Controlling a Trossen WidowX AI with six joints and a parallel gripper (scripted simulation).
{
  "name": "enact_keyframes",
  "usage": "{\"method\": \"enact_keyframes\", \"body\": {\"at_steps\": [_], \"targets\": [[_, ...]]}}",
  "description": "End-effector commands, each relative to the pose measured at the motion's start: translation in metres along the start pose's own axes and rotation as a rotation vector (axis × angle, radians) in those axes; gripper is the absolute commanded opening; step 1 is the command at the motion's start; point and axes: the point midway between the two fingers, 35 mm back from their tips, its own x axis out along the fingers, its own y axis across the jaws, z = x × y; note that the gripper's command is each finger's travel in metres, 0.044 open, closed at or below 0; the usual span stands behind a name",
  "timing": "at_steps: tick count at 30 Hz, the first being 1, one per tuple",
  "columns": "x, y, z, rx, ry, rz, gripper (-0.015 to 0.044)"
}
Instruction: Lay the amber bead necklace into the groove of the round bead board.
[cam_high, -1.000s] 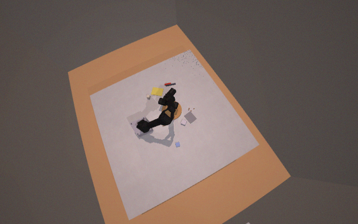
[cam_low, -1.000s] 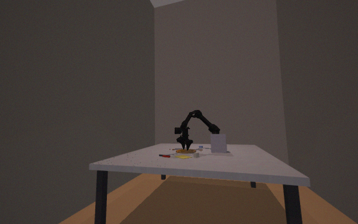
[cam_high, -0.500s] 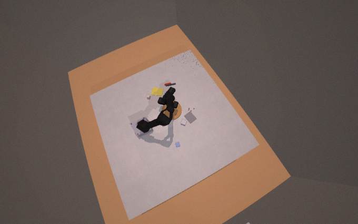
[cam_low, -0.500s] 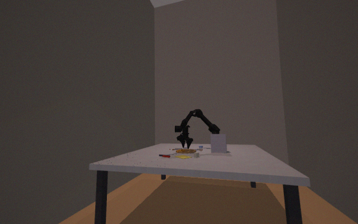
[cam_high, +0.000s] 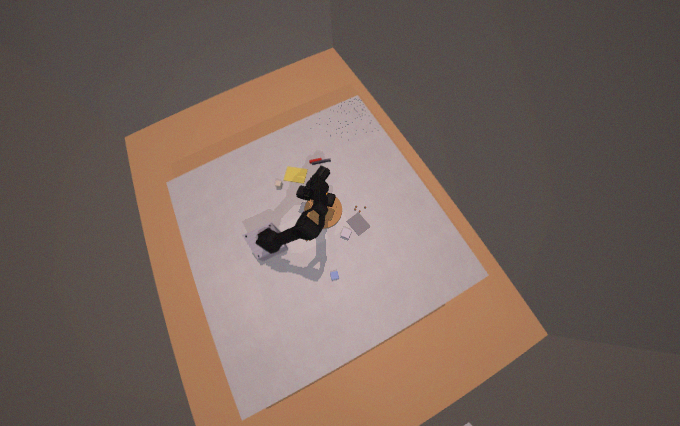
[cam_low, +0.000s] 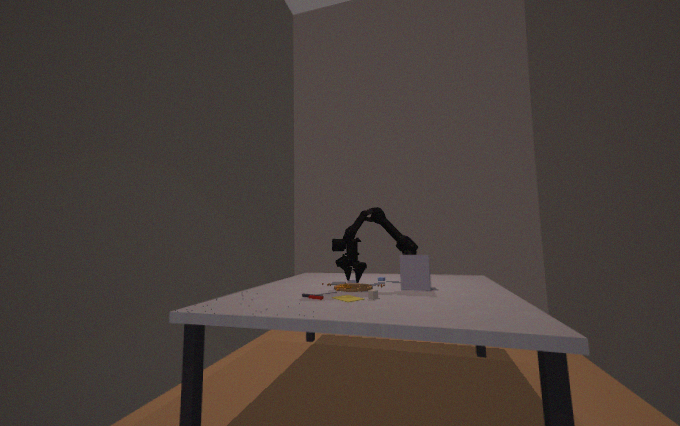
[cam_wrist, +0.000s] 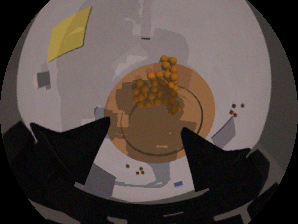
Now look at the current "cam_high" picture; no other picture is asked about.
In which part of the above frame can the orange round board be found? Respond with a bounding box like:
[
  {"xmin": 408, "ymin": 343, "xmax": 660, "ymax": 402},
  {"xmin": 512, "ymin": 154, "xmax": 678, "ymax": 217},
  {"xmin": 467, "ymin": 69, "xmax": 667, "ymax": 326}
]
[{"xmin": 304, "ymin": 197, "xmax": 342, "ymax": 229}]

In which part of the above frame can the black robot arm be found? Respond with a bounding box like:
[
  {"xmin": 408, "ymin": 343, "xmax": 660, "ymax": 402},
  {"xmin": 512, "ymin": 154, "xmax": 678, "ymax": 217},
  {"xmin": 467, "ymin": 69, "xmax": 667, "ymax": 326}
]
[{"xmin": 255, "ymin": 165, "xmax": 330, "ymax": 254}]

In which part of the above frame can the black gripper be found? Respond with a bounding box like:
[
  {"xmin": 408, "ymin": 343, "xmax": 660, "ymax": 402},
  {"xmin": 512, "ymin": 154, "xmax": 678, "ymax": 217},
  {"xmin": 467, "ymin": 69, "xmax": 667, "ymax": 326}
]
[{"xmin": 296, "ymin": 185, "xmax": 336, "ymax": 207}]

